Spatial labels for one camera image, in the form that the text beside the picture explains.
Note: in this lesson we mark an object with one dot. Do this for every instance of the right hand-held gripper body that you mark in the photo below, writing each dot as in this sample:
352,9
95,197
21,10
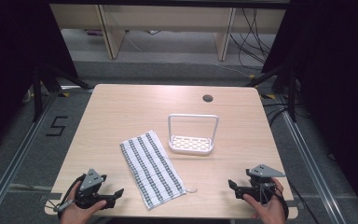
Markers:
259,183

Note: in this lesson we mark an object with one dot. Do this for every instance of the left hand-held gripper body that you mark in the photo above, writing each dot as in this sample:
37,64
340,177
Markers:
90,182

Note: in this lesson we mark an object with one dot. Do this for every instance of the person's right hand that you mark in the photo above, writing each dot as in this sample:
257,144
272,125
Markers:
268,213

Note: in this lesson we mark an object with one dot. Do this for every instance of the person's left hand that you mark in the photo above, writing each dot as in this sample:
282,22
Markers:
80,214

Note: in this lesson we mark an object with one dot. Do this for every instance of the striped white grey cloth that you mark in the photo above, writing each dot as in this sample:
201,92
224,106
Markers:
152,169

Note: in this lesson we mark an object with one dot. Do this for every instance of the black metal stand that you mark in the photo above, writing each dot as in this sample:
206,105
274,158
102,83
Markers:
291,93
38,93

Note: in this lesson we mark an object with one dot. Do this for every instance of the black curtain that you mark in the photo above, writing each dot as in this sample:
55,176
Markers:
9,62
338,77

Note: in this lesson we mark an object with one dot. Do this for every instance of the beige wooden desk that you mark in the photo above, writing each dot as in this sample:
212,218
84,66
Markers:
167,15

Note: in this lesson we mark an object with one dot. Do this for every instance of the aluminium floor rail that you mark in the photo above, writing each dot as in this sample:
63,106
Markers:
313,168
18,155

